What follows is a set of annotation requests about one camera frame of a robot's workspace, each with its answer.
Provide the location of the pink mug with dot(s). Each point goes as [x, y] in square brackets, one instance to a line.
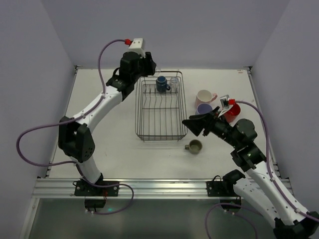
[204, 96]

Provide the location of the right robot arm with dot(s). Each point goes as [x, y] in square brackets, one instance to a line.
[256, 181]

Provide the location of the beige mug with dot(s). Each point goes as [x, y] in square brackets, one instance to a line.
[194, 146]

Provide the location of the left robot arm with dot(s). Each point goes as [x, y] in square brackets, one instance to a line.
[75, 134]

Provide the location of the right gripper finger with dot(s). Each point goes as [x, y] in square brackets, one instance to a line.
[198, 124]
[215, 112]

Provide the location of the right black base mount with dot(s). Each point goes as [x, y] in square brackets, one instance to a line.
[217, 187]

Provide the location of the wire dish rack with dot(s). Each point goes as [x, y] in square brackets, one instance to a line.
[159, 116]

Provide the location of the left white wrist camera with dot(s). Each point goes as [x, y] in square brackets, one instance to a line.
[138, 46]

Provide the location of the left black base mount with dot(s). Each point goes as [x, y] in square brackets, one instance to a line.
[101, 189]

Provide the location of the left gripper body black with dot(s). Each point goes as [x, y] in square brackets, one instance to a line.
[148, 64]

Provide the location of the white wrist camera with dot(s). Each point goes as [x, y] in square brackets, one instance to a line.
[225, 105]
[138, 46]

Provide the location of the lavender cup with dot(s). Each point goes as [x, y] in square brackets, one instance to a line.
[203, 108]

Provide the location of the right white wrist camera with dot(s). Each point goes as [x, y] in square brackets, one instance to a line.
[225, 105]

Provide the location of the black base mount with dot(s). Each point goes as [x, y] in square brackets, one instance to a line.
[217, 187]
[101, 189]

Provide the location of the clear glass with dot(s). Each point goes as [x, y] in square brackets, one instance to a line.
[174, 84]
[157, 72]

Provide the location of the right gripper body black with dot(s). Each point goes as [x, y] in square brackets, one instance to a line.
[208, 123]

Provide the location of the red mug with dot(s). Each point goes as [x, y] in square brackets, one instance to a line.
[233, 113]

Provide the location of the dark blue mug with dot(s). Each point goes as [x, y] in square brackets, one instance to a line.
[162, 84]

